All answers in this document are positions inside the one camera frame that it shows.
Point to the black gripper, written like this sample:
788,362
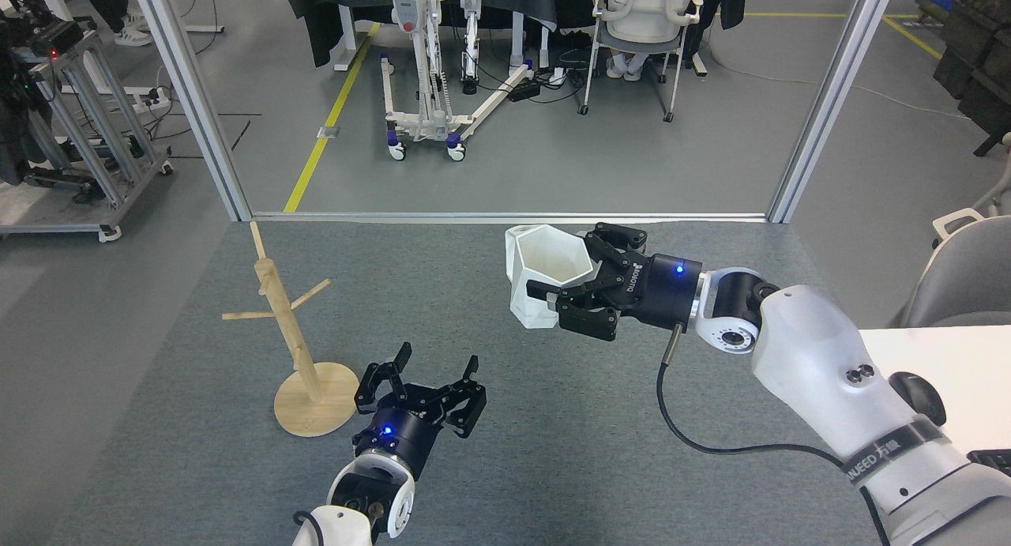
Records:
667,293
399,439

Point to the white faceted cup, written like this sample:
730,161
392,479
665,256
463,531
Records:
545,269

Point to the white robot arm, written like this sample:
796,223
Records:
347,522
821,364

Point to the wooden cup rack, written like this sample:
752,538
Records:
316,408

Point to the black power strip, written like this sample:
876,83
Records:
524,92

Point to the person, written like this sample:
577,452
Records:
130,36
614,68

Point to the white office chair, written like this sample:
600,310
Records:
644,13

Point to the white stand on wheels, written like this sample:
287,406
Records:
419,72

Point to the small metal floor plate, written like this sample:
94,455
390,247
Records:
328,133

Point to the black hanging jacket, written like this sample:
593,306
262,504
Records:
728,1

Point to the black computer mouse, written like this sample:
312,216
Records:
924,396

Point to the grey chair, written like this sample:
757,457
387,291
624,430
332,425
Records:
971,281

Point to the white desk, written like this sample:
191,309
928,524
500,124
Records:
971,372

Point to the white power strip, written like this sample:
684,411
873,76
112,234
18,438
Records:
154,98

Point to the black keyboard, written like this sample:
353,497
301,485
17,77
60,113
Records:
995,457

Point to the dark stacked crates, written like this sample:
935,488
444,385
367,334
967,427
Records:
979,56

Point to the silver table edge rail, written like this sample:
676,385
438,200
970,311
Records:
395,216

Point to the silver aluminium post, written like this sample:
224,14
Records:
829,103
197,103

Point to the aluminium frame cart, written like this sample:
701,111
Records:
87,135

